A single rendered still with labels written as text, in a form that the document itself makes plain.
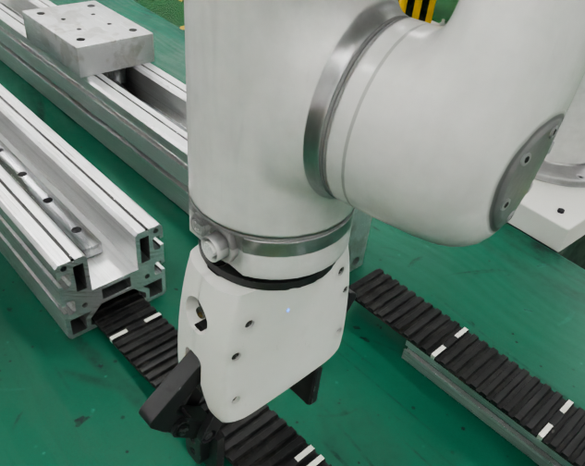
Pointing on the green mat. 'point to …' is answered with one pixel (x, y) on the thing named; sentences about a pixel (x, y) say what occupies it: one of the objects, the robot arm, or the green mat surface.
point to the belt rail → (482, 409)
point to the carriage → (90, 39)
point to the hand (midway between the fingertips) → (255, 411)
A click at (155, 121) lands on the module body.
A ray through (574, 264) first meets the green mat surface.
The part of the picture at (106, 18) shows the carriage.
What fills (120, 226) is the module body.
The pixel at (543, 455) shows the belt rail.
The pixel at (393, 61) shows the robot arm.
